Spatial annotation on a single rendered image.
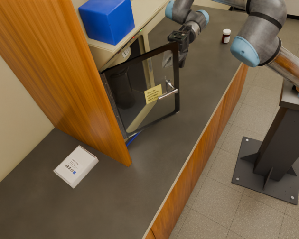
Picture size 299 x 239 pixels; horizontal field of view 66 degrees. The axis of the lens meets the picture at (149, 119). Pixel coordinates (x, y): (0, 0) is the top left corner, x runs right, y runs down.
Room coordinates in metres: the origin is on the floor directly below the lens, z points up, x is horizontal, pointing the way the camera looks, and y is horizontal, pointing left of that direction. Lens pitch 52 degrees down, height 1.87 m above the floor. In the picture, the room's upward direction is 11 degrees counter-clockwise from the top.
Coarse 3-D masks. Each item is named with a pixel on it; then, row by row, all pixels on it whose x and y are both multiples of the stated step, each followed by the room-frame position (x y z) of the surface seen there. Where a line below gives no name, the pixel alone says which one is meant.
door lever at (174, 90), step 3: (168, 84) 0.68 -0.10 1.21; (171, 84) 0.68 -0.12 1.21; (171, 87) 0.67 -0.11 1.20; (174, 87) 0.66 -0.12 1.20; (171, 90) 0.65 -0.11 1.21; (174, 90) 0.65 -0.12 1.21; (177, 90) 0.64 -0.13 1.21; (165, 93) 0.64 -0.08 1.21; (168, 93) 0.63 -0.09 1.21; (171, 93) 0.64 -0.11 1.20; (174, 93) 0.64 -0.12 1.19; (159, 96) 0.63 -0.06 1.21; (162, 96) 0.62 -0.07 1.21; (165, 96) 0.63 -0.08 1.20; (159, 99) 0.62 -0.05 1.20; (162, 99) 0.62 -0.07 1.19
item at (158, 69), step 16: (160, 48) 0.68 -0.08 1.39; (176, 48) 0.70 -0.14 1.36; (128, 64) 0.64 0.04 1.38; (144, 64) 0.66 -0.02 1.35; (160, 64) 0.68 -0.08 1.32; (176, 64) 0.70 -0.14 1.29; (112, 80) 0.62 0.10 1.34; (128, 80) 0.63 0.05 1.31; (144, 80) 0.65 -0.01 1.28; (160, 80) 0.68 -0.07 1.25; (176, 80) 0.70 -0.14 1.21; (128, 96) 0.63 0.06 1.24; (144, 96) 0.65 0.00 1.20; (176, 96) 0.70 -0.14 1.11; (128, 112) 0.62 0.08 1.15; (144, 112) 0.65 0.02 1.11; (160, 112) 0.67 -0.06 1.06; (176, 112) 0.70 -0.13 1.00; (128, 128) 0.62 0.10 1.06; (144, 128) 0.64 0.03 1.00
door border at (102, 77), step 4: (136, 56) 0.66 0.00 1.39; (100, 76) 0.60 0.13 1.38; (104, 76) 0.61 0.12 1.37; (104, 80) 0.61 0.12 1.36; (104, 84) 0.61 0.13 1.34; (108, 84) 0.61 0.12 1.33; (104, 88) 0.60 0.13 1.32; (108, 88) 0.61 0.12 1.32; (108, 92) 0.61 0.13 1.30; (108, 96) 0.61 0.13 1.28; (112, 96) 0.61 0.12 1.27; (112, 100) 0.61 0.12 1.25; (112, 104) 0.61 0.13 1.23; (112, 108) 0.61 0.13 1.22; (116, 108) 0.61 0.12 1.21; (116, 112) 0.61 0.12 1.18; (116, 116) 0.61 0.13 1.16; (120, 120) 0.61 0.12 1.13; (120, 124) 0.61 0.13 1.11; (120, 128) 0.61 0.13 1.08; (124, 132) 0.61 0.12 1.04; (124, 136) 0.61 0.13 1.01
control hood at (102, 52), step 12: (144, 0) 0.79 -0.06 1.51; (156, 0) 0.77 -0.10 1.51; (168, 0) 0.77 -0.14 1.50; (132, 12) 0.72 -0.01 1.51; (144, 12) 0.71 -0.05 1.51; (156, 12) 0.71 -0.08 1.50; (144, 24) 0.66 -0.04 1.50; (132, 36) 0.61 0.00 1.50; (96, 48) 0.57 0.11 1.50; (108, 48) 0.55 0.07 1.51; (120, 48) 0.56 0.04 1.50; (96, 60) 0.58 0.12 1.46; (108, 60) 0.56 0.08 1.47
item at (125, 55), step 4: (128, 48) 0.79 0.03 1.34; (124, 52) 0.76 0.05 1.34; (128, 52) 0.78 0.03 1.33; (120, 56) 0.75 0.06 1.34; (124, 56) 0.75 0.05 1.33; (128, 56) 0.76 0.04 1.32; (116, 60) 0.73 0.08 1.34; (120, 60) 0.74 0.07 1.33; (124, 60) 0.74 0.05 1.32; (112, 64) 0.73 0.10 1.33; (116, 64) 0.73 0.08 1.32
